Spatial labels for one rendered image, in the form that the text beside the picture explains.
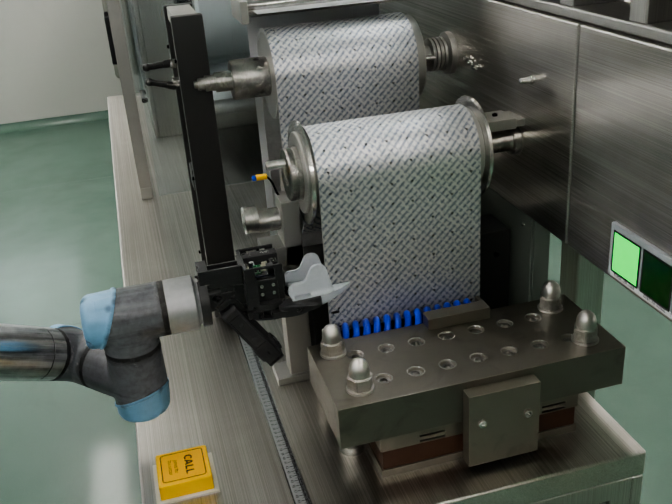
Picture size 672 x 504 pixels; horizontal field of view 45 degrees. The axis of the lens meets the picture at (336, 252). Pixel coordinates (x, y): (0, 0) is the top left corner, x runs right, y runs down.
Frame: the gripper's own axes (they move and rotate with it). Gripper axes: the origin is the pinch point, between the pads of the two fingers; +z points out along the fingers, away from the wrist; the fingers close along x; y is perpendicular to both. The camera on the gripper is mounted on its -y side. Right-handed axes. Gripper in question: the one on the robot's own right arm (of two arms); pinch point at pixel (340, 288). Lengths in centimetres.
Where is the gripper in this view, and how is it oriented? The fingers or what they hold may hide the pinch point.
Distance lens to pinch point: 116.3
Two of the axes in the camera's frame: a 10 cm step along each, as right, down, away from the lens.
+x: -2.7, -3.9, 8.8
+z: 9.6, -1.7, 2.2
